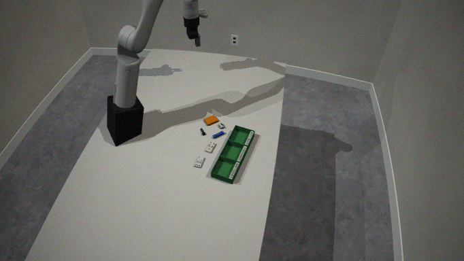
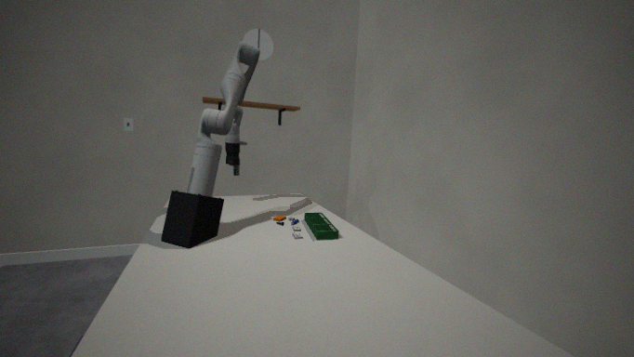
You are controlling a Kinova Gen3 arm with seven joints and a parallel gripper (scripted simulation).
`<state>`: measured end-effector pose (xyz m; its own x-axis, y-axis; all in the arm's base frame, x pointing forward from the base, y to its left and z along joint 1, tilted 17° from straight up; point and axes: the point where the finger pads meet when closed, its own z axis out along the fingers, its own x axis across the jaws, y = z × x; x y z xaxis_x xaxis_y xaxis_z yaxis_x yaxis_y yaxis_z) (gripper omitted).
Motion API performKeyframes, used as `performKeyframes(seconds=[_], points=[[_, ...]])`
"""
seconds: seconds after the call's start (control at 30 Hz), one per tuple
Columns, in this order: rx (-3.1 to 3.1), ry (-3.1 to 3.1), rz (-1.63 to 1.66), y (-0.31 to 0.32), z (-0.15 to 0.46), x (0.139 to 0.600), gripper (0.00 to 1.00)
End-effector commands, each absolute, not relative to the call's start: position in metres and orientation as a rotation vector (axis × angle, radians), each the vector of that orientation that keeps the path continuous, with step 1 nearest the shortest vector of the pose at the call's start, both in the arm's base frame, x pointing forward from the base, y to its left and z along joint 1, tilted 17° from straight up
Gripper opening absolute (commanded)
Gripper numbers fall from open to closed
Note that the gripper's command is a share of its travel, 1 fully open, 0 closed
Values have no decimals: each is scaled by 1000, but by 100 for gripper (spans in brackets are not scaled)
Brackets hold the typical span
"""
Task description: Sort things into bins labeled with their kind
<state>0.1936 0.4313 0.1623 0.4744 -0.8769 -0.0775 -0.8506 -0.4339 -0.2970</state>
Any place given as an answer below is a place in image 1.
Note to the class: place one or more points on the white domino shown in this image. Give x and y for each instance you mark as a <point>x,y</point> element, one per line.
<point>210,147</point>
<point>199,161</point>

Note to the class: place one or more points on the green rack of labelled bins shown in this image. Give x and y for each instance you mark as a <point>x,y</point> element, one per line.
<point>233,154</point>

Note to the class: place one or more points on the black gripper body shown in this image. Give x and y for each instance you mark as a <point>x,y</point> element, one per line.
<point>191,21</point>

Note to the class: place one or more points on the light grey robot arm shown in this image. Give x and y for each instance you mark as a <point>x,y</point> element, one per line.
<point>135,39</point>

